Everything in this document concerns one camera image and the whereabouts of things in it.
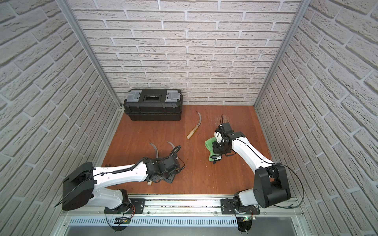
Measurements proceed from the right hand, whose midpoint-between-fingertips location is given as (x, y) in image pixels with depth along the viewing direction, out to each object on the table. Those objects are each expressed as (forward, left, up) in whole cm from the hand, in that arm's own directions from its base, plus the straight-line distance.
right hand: (217, 150), depth 86 cm
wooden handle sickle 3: (+22, +12, -6) cm, 26 cm away
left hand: (-11, +26, -4) cm, 28 cm away
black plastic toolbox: (+32, +40, +10) cm, 52 cm away
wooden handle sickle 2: (+10, +28, -7) cm, 31 cm away
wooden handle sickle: (-15, +39, -5) cm, 42 cm away
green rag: (+2, +5, +5) cm, 7 cm away
